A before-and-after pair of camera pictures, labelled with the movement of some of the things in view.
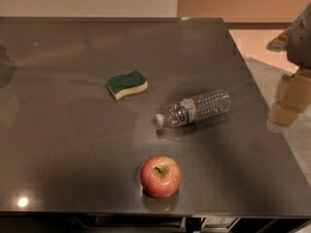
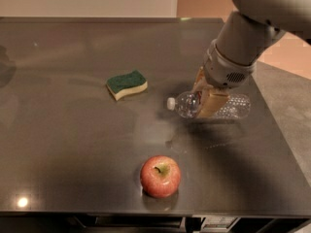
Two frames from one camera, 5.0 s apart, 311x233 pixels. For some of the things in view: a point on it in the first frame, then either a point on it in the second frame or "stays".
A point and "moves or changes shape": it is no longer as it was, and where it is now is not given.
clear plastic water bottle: [196, 108] moves or changes shape
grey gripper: [301, 44] -> [221, 71]
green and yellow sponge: [120, 85] stays
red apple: [159, 176] stays
